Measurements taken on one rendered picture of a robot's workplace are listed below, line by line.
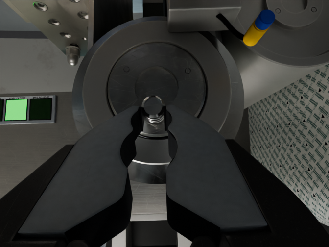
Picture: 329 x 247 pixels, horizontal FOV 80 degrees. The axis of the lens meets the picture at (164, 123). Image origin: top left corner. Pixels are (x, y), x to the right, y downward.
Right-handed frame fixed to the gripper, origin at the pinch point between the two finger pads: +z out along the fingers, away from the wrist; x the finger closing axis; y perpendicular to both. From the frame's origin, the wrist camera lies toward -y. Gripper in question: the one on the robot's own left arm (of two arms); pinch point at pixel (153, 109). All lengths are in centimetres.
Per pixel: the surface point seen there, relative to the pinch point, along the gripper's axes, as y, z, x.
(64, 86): 66, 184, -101
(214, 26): -3.8, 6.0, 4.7
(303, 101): 5.5, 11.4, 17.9
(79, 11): -4.3, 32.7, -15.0
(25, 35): 21, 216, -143
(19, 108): 16, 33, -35
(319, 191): 13.1, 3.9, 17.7
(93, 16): -4.5, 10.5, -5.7
